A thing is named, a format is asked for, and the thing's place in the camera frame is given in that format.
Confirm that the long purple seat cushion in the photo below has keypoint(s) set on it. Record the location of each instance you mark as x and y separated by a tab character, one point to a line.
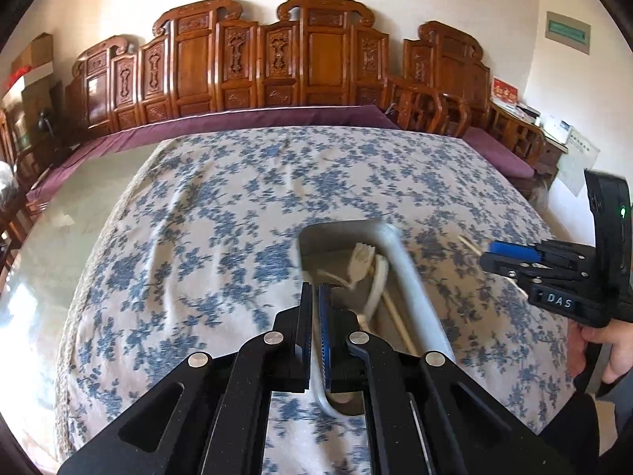
222	121

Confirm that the green and grey wall sign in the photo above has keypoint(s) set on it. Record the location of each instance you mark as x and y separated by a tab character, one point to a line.
568	33

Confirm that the white and red box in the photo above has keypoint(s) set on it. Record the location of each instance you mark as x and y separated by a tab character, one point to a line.
29	78

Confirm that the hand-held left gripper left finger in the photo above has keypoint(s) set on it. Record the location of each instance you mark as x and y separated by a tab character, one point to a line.
305	336

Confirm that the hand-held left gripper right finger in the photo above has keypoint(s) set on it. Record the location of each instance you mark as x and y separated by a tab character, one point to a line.
324	341

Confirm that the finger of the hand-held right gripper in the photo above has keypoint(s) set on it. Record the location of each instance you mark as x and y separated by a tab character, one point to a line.
504	264
512	248

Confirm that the white plastic fork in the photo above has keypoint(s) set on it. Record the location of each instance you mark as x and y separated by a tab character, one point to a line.
358	260

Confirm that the person's dark clothing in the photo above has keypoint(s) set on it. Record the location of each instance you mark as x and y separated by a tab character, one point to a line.
568	435

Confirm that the person's right hand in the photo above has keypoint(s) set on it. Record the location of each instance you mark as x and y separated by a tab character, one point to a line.
620	351

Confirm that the light wooden chopstick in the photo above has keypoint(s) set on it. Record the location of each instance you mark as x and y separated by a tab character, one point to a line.
400	324
467	243

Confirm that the wooden chair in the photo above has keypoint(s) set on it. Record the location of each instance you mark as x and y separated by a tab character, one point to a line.
15	138

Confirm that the wooden armchair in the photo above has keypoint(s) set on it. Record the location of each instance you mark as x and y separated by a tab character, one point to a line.
425	104

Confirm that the blue floral tablecloth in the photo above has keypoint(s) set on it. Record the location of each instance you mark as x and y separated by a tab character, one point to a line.
198	237

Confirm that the wooden side table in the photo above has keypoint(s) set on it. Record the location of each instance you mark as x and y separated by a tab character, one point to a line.
519	133

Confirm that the black object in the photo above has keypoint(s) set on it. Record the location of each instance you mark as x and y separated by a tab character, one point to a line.
48	121

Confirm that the brown cardboard box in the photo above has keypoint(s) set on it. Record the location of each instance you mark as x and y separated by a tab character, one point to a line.
34	49

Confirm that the long carved wooden bench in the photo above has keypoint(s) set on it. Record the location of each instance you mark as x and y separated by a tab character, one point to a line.
321	59

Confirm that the hanging paper sheet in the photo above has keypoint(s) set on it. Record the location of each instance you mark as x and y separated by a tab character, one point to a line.
578	163

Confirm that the grey metal utensil container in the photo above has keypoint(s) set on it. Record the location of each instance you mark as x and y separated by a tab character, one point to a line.
415	287

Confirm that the white boxes on side table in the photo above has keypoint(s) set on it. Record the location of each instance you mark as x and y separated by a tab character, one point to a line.
549	126

